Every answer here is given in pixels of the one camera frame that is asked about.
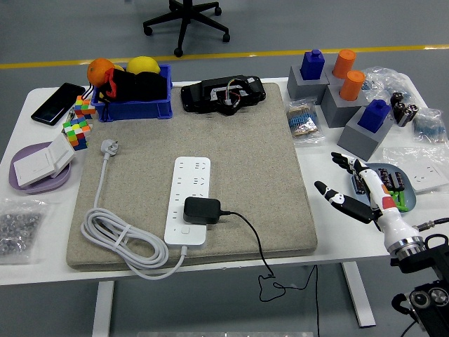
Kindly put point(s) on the small clear bag blue resistors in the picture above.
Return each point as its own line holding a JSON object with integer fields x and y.
{"x": 429, "y": 128}

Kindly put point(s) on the blue peg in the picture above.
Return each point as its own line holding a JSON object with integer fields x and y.
{"x": 312, "y": 65}
{"x": 373, "y": 117}

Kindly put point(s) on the black capacitor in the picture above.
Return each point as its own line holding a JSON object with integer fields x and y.
{"x": 410, "y": 114}
{"x": 396, "y": 98}
{"x": 400, "y": 113}

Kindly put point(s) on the large yellow lemon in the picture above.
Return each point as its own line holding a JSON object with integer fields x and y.
{"x": 142, "y": 65}

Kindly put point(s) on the large white switch panel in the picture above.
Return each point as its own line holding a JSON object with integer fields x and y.
{"x": 33, "y": 168}

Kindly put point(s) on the white power strip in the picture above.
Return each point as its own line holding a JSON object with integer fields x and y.
{"x": 182, "y": 233}

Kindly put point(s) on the orange cylinder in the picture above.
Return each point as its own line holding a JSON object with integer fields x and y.
{"x": 351, "y": 86}
{"x": 343, "y": 63}

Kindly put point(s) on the colourful puzzle cube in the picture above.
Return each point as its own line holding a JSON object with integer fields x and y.
{"x": 84, "y": 107}
{"x": 78, "y": 135}

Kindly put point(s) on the green battery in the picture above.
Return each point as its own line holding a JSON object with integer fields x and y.
{"x": 401, "y": 198}
{"x": 395, "y": 197}
{"x": 403, "y": 209}

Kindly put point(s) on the clear plastic bag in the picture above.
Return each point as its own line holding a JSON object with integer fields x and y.
{"x": 396, "y": 156}

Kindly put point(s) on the orange fruit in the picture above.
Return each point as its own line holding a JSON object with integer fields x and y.
{"x": 98, "y": 72}

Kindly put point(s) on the grey-brown mat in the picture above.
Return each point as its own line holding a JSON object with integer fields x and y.
{"x": 245, "y": 147}

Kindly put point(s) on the blue plastic bin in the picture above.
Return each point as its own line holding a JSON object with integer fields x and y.
{"x": 140, "y": 109}

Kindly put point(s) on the small yellow fruit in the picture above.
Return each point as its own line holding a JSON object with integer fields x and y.
{"x": 119, "y": 67}

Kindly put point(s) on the grey block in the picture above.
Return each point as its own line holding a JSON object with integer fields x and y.
{"x": 301, "y": 89}
{"x": 329, "y": 78}
{"x": 358, "y": 144}
{"x": 335, "y": 112}

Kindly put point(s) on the clear bag of metal nuts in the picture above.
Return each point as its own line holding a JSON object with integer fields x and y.
{"x": 19, "y": 231}

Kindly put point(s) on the clear bag of taped resistors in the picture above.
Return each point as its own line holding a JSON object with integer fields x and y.
{"x": 302, "y": 121}

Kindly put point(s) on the black and red pouch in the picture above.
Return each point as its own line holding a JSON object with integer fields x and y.
{"x": 140, "y": 86}

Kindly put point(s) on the purple plate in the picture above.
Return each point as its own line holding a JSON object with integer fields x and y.
{"x": 45, "y": 187}

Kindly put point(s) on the large clear bag blue resistors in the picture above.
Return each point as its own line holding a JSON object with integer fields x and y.
{"x": 386, "y": 79}

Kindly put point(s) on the blue-grey plate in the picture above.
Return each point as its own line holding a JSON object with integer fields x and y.
{"x": 411, "y": 201}

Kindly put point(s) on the black office chair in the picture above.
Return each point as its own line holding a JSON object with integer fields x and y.
{"x": 182, "y": 31}

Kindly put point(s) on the black smartphone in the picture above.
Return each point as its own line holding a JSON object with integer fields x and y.
{"x": 56, "y": 103}

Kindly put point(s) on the white wall socket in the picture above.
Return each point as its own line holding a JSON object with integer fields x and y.
{"x": 426, "y": 177}

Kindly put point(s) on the robot right hand white shell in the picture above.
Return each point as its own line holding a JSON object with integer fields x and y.
{"x": 394, "y": 217}

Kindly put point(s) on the black plug adapter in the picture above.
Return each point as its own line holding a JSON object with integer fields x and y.
{"x": 201, "y": 210}

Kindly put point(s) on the small white switch panel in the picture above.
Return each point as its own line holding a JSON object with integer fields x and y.
{"x": 61, "y": 152}

